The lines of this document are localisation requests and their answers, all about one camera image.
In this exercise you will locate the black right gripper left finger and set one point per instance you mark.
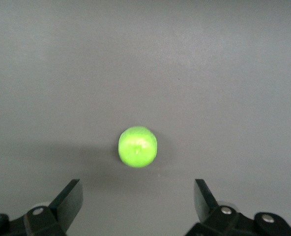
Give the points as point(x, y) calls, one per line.
point(49, 221)

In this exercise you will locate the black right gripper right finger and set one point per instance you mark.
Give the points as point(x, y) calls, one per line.
point(221, 221)

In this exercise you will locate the green apple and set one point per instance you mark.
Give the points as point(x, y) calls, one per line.
point(137, 147)

